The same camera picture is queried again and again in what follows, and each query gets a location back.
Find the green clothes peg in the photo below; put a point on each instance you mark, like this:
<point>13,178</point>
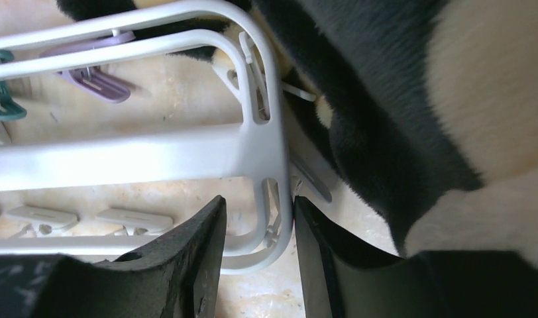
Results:
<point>9,109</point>

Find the black floral blanket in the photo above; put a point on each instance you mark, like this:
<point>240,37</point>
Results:
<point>427,110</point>

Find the white plastic clip hanger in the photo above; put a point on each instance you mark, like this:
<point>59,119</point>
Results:
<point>255,148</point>

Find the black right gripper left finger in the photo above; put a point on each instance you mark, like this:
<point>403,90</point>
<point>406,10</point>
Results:
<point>175,275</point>

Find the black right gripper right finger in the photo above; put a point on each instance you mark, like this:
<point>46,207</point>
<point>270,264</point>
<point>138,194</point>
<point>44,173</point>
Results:
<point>344,276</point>

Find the purple clothes peg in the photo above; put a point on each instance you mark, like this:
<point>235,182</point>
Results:
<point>92,79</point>

